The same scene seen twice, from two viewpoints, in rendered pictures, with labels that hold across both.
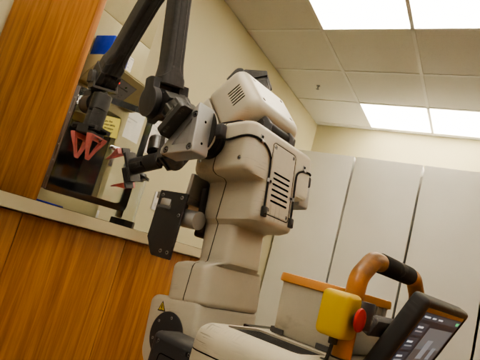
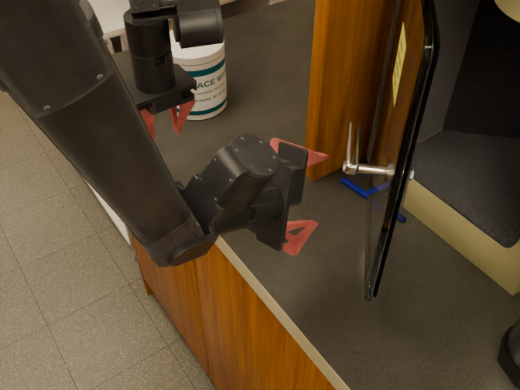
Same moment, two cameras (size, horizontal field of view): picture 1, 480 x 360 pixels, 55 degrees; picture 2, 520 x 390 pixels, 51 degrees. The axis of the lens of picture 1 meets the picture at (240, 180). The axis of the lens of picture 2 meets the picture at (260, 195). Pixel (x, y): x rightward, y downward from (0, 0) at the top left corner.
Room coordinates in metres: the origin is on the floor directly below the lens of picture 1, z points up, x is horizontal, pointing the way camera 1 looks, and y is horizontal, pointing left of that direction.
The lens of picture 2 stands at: (1.78, -0.06, 1.62)
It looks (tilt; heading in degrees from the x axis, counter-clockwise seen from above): 44 degrees down; 116
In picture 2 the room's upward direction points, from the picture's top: straight up
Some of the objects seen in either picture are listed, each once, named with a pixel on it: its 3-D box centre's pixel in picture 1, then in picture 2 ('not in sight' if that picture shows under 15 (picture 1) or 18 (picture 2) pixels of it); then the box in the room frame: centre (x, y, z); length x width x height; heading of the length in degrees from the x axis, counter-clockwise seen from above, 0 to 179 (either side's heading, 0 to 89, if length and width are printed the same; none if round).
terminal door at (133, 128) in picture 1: (101, 148); (390, 123); (1.68, 0.53, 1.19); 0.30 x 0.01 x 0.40; 107
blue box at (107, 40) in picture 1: (111, 52); not in sight; (1.67, 0.60, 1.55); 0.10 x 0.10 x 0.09; 61
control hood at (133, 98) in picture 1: (118, 86); not in sight; (1.74, 0.56, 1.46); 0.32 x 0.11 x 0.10; 151
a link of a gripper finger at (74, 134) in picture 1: (83, 143); (165, 111); (1.36, 0.48, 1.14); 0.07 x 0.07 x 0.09; 61
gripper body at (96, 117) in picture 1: (93, 121); (154, 71); (1.35, 0.47, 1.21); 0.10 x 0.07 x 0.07; 61
